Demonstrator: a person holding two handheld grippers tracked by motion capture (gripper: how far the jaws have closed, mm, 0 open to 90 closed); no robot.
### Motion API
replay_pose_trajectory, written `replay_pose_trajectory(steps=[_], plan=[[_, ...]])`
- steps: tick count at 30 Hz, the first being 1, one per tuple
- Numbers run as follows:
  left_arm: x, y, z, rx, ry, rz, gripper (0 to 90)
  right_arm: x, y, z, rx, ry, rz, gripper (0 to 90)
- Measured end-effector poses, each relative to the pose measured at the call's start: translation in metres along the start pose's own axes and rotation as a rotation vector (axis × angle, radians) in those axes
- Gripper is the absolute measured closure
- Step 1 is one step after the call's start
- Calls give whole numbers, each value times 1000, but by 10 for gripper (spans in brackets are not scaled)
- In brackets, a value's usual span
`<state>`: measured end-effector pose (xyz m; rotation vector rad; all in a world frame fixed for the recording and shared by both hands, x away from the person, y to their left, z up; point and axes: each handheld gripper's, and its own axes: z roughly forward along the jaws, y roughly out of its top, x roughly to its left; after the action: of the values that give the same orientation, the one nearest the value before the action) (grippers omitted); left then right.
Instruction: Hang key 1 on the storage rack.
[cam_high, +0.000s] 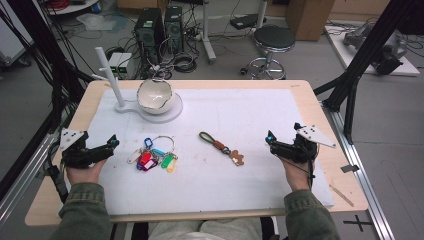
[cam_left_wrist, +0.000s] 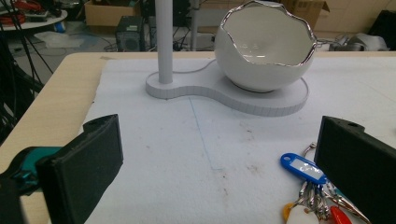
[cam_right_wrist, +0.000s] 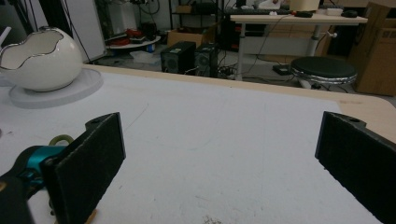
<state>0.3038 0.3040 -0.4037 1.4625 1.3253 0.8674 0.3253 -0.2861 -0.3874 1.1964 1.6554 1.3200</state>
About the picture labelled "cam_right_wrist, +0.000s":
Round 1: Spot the white table mat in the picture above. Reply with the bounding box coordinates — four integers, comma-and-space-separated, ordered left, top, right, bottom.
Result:
0, 63, 385, 224

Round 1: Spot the open cardboard box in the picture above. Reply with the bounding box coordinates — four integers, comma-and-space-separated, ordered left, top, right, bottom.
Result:
166, 27, 217, 49

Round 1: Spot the small white box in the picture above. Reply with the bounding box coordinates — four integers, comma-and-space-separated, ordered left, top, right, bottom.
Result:
325, 7, 344, 17

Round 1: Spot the black metal shelf rack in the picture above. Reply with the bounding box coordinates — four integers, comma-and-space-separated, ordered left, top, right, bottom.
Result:
168, 0, 226, 35

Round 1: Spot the black round stool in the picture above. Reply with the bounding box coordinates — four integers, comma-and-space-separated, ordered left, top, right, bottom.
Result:
290, 56, 358, 90

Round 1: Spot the large black computer tower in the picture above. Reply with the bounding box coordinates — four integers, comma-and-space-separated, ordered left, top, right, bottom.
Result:
160, 40, 197, 75

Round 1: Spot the black computer mouse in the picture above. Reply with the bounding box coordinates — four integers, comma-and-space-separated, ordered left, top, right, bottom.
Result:
340, 9, 360, 19

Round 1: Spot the clear plastic bag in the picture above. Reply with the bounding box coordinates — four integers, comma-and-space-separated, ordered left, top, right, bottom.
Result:
130, 50, 162, 65

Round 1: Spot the black keyboard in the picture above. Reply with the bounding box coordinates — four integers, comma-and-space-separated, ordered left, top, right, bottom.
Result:
223, 7, 292, 16

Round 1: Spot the flat black power box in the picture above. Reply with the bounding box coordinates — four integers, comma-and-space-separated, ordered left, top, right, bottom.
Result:
272, 63, 292, 77

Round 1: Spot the beige box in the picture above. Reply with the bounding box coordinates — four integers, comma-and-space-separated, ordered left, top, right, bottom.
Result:
289, 0, 321, 12

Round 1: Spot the round white low table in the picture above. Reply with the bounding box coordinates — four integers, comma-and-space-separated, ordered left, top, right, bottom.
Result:
105, 35, 162, 51

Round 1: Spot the tall cardboard box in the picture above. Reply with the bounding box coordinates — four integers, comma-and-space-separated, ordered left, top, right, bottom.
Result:
347, 1, 396, 97

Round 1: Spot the white desk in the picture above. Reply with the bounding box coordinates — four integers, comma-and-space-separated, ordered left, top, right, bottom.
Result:
229, 12, 369, 82

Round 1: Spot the small black computer tower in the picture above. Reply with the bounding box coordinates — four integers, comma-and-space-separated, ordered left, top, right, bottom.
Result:
194, 42, 219, 78

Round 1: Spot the white egg-shaped ceramic bowl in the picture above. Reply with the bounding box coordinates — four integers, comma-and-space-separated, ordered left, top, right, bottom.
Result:
0, 26, 84, 93

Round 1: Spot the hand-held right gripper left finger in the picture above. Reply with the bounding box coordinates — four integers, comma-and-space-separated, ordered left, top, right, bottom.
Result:
41, 111, 127, 224

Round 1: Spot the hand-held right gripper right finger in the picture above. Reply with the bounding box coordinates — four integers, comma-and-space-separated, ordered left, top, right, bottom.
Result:
314, 110, 396, 224

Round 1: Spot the white panel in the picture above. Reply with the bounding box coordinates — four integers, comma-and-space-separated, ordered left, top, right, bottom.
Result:
65, 0, 107, 63

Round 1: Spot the white round base tray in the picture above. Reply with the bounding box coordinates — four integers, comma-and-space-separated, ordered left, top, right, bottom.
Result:
8, 67, 105, 110

